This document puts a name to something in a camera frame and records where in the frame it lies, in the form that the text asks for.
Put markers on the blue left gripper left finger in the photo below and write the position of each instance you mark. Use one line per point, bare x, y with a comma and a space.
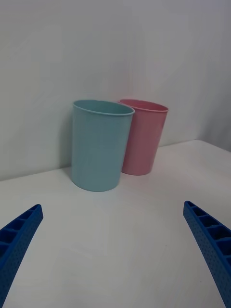
16, 240

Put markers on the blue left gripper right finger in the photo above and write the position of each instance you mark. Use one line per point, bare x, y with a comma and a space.
209, 240

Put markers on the pink plastic bin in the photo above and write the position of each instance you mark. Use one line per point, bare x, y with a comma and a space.
144, 142

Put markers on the pale blue plastic bin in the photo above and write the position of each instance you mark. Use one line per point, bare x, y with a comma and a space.
98, 149

